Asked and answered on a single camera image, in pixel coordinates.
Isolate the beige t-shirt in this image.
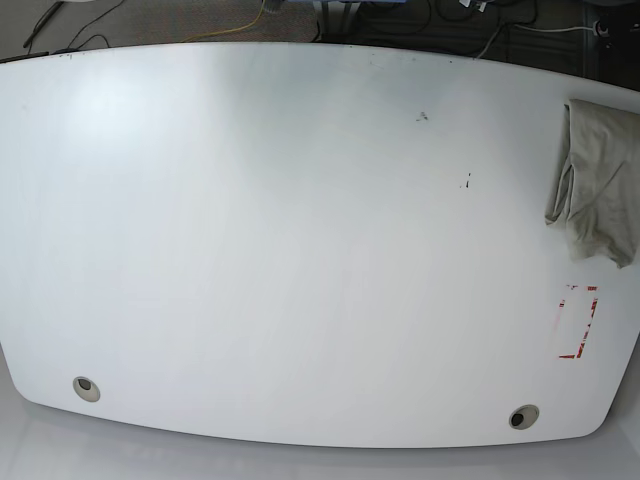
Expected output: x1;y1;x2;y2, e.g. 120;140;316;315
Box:
544;99;639;269

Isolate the left table cable grommet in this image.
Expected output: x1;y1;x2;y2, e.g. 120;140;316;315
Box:
73;377;101;403

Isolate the white cable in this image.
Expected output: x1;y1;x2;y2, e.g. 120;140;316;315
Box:
474;21;596;59

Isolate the right table cable grommet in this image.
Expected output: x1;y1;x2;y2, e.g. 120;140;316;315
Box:
509;404;540;431

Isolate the red tape rectangle marking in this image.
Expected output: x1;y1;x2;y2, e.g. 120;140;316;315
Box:
554;284;600;360

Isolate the yellow cable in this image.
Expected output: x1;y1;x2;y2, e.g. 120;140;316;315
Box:
183;0;266;43

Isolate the table cable grommet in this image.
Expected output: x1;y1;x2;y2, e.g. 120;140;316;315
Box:
73;377;101;403
509;404;540;431

